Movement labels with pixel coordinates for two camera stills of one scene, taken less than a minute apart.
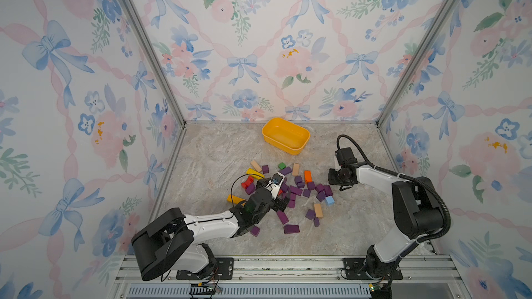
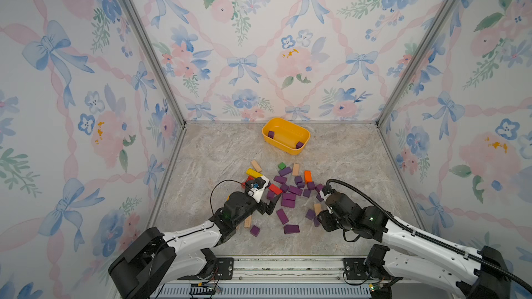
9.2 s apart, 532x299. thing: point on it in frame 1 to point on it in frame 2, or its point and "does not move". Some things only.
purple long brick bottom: [282, 216] does not move
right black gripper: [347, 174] to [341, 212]
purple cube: [310, 214] does not move
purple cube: [255, 231] does not move
